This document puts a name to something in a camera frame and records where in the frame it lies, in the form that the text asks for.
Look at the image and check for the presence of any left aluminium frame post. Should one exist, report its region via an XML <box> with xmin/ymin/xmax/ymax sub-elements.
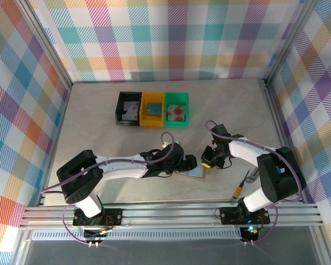
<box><xmin>16</xmin><ymin>0</ymin><xmax>74</xmax><ymax>89</ymax></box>

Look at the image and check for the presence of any brown leather card holder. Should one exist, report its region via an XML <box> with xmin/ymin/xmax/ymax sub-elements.
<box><xmin>176</xmin><ymin>165</ymin><xmax>210</xmax><ymax>181</ymax></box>

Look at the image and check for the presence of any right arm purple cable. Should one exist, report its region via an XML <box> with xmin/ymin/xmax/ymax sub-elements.
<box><xmin>205</xmin><ymin>120</ymin><xmax>304</xmax><ymax>246</ymax></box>

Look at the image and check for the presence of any aluminium side rail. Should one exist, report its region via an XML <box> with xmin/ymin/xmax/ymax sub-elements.
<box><xmin>260</xmin><ymin>78</ymin><xmax>307</xmax><ymax>199</ymax></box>
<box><xmin>38</xmin><ymin>82</ymin><xmax>72</xmax><ymax>206</ymax></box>

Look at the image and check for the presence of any aluminium frame post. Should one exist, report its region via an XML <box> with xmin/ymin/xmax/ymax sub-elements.
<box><xmin>16</xmin><ymin>0</ymin><xmax>74</xmax><ymax>89</ymax></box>
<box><xmin>264</xmin><ymin>0</ymin><xmax>318</xmax><ymax>83</ymax></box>

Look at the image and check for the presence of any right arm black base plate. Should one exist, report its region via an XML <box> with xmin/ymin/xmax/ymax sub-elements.
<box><xmin>219</xmin><ymin>206</ymin><xmax>271</xmax><ymax>225</ymax></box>

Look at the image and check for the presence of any right small circuit board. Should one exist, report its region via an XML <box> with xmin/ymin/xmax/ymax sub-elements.
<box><xmin>242</xmin><ymin>225</ymin><xmax>261</xmax><ymax>239</ymax></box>

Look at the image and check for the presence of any grey metal hand tool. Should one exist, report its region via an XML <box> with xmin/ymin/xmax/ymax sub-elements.
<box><xmin>245</xmin><ymin>168</ymin><xmax>260</xmax><ymax>183</ymax></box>

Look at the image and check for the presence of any left small circuit board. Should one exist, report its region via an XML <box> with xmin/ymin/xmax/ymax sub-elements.
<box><xmin>84</xmin><ymin>226</ymin><xmax>111</xmax><ymax>240</ymax></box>

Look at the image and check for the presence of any yellow handled screwdriver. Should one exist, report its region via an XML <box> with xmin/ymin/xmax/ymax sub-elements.
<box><xmin>233</xmin><ymin>169</ymin><xmax>251</xmax><ymax>199</ymax></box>

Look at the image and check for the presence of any green plastic bin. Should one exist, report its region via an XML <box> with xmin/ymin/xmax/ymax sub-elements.
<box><xmin>163</xmin><ymin>92</ymin><xmax>190</xmax><ymax>128</ymax></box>

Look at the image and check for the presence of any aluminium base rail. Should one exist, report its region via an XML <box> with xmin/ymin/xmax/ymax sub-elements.
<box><xmin>19</xmin><ymin>203</ymin><xmax>325</xmax><ymax>229</ymax></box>

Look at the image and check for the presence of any right aluminium frame post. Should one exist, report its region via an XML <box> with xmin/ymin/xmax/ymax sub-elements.
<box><xmin>264</xmin><ymin>0</ymin><xmax>318</xmax><ymax>83</ymax></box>

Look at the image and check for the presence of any yellow plastic bin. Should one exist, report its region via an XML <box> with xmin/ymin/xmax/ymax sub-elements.
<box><xmin>140</xmin><ymin>92</ymin><xmax>166</xmax><ymax>128</ymax></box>

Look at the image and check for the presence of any left aluminium side rail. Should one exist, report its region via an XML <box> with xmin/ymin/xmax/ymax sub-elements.
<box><xmin>38</xmin><ymin>82</ymin><xmax>72</xmax><ymax>206</ymax></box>

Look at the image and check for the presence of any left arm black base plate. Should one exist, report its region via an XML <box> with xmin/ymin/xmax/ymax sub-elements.
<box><xmin>72</xmin><ymin>209</ymin><xmax>124</xmax><ymax>227</ymax></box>

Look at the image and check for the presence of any right aluminium side rail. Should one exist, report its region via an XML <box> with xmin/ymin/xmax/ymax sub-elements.
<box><xmin>260</xmin><ymin>78</ymin><xmax>307</xmax><ymax>199</ymax></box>

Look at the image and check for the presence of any teal credit card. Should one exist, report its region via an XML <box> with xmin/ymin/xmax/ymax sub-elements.
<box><xmin>146</xmin><ymin>103</ymin><xmax>163</xmax><ymax>116</ymax></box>

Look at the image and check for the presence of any black plastic bin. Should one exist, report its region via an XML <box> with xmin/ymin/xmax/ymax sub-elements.
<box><xmin>115</xmin><ymin>92</ymin><xmax>143</xmax><ymax>127</ymax></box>

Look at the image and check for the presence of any small circuit board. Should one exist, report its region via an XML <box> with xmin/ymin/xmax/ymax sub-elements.
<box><xmin>242</xmin><ymin>225</ymin><xmax>261</xmax><ymax>239</ymax></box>
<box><xmin>84</xmin><ymin>226</ymin><xmax>111</xmax><ymax>240</ymax></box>

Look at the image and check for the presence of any slotted grey cable duct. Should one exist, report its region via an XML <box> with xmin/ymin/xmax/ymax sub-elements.
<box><xmin>30</xmin><ymin>230</ymin><xmax>243</xmax><ymax>241</ymax></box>

